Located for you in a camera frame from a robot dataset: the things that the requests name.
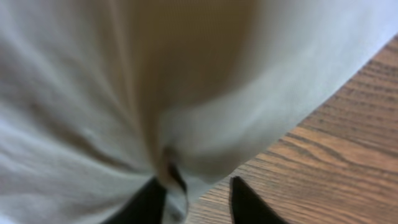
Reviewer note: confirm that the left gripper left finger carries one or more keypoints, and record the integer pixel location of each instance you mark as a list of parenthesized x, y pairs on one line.
[(146, 207)]

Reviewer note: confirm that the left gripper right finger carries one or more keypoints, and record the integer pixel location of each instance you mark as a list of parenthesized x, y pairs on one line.
[(247, 207)]

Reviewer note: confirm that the beige khaki shorts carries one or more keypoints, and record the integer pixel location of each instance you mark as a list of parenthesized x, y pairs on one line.
[(100, 97)]

